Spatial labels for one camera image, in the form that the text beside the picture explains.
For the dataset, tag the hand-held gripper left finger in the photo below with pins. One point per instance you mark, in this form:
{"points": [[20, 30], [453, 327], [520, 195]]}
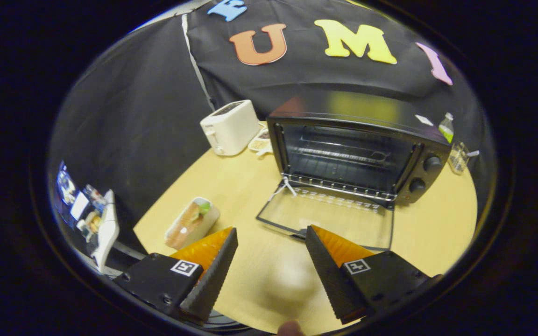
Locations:
{"points": [[213, 280]]}

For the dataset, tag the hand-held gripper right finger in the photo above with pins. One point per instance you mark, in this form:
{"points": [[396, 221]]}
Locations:
{"points": [[332, 280]]}

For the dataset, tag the white bread lettuce sandwich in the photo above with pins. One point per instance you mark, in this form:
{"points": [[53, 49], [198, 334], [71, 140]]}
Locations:
{"points": [[187, 224]]}

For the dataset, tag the black toaster oven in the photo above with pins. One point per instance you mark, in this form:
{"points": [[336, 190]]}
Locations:
{"points": [[367, 116]]}

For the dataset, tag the white pop-up toaster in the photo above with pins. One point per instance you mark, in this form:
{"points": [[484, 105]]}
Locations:
{"points": [[231, 126]]}

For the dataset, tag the white oblong dish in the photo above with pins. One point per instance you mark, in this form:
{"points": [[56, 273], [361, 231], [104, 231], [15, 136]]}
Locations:
{"points": [[212, 222]]}

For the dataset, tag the small tray of snacks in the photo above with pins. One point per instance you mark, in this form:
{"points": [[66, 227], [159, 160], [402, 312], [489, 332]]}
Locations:
{"points": [[260, 142]]}

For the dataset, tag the cluttered colourful small items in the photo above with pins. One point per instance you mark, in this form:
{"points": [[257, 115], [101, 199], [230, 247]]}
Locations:
{"points": [[68, 186]]}

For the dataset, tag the clear glass cup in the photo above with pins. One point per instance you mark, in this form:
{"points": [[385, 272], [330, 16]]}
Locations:
{"points": [[459, 158]]}

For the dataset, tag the clear bottle with green label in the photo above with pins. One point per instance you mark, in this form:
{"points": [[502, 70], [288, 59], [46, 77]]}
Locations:
{"points": [[446, 130]]}

